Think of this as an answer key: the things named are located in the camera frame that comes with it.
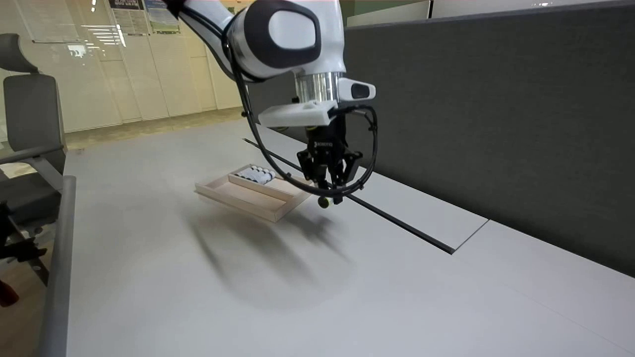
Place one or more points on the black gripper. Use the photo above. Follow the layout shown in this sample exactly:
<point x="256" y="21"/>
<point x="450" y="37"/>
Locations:
<point x="325" y="146"/>

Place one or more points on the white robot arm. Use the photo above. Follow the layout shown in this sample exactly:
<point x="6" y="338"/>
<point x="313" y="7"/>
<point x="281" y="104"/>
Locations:
<point x="303" y="39"/>

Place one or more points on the wooden compartment tray box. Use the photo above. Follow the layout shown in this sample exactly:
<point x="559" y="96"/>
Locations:
<point x="254" y="192"/>

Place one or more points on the grey office chair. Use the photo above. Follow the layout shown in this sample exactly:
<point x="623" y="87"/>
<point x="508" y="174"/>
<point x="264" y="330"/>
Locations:
<point x="33" y="138"/>

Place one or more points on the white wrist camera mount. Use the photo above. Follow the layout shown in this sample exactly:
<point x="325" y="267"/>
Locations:
<point x="315" y="94"/>

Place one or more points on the grey desk cable cover panel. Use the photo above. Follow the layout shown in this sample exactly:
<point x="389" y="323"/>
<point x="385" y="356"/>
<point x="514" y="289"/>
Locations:
<point x="385" y="213"/>

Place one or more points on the grey fabric partition wall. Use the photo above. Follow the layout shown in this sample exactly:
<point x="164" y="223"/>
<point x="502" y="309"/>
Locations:
<point x="526" y="118"/>

